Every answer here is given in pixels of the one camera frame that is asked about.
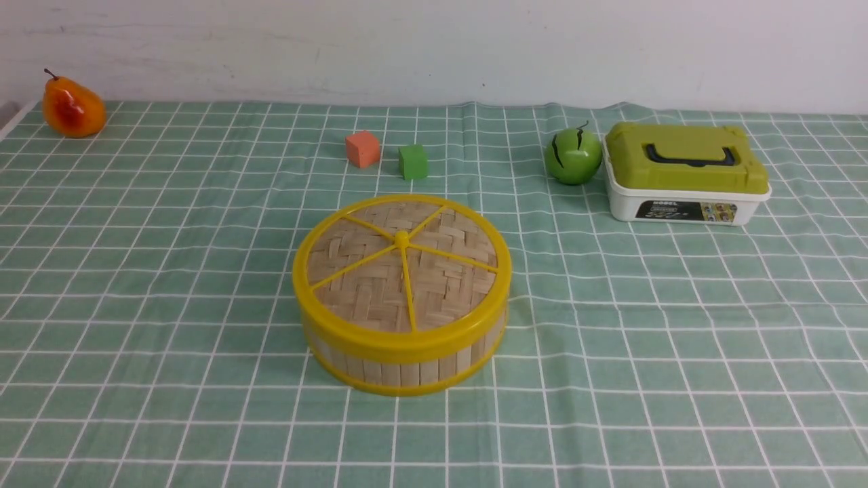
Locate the yellow bamboo steamer lid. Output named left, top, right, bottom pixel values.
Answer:
left=292, top=194, right=513, bottom=363

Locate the green white lidded box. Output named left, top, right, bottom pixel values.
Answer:
left=604, top=121, right=772, bottom=226

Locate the green foam cube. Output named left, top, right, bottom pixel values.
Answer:
left=399, top=144, right=430, bottom=180

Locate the green toy watermelon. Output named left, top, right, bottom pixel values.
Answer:
left=545, top=120, right=604, bottom=186

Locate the orange foam cube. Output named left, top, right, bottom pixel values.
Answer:
left=344, top=130, right=381, bottom=169

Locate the bamboo steamer base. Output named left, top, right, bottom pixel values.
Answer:
left=302, top=306, right=509, bottom=397

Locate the orange red toy pear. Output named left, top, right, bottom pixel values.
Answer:
left=41, top=68, right=106, bottom=138

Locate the green checkered tablecloth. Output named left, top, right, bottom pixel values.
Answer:
left=1, top=101, right=867, bottom=487

